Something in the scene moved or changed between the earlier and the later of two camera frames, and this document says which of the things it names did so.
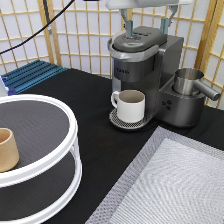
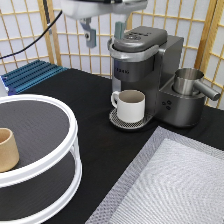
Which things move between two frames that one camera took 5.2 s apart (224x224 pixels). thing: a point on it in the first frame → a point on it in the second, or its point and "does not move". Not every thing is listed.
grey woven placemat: x=178 y=179 does not move
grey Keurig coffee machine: x=148 y=61 does not move
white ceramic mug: x=130 y=105 does not move
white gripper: x=123 y=6 → x=84 y=10
